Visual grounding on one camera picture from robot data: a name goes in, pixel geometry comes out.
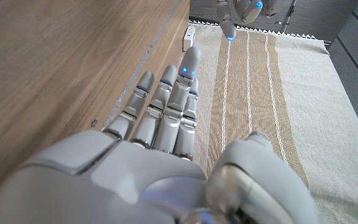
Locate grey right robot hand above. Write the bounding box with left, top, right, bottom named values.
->
left=0, top=45, right=319, bottom=224

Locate dark grey door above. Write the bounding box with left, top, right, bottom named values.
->
left=188, top=0, right=358, bottom=43

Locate beige striped backdrop curtain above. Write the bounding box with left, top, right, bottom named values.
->
left=185, top=20, right=358, bottom=224

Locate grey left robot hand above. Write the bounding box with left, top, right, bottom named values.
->
left=214, top=0, right=282, bottom=42

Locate white power strip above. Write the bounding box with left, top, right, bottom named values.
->
left=182, top=26, right=196, bottom=52

